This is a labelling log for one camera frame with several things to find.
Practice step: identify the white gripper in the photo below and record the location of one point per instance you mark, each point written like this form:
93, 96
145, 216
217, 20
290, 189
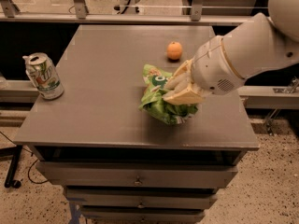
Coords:
212, 66

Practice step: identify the green rice chip bag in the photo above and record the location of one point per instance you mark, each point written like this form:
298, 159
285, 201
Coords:
152, 100

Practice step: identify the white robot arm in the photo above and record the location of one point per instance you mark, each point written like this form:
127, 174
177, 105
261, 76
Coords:
264, 42

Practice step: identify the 7up soda can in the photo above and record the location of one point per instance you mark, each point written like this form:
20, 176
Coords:
42, 73

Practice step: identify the orange fruit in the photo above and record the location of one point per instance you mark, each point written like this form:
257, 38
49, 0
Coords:
174, 51

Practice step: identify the grey drawer cabinet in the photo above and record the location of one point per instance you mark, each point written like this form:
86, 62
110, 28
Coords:
98, 120

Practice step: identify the top grey drawer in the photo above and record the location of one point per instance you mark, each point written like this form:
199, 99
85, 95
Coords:
137, 175

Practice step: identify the grey drawer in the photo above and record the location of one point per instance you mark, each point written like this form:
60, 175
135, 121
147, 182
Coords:
142, 215
137, 175
140, 198

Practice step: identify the middle grey drawer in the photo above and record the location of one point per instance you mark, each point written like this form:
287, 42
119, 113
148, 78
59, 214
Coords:
140, 198

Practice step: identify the bottom grey drawer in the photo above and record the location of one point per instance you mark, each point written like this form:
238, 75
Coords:
142, 215

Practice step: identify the black stand leg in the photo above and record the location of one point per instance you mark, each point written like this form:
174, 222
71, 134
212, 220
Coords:
14, 153

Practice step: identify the metal window rail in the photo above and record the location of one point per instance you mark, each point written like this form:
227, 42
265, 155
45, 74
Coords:
198, 12

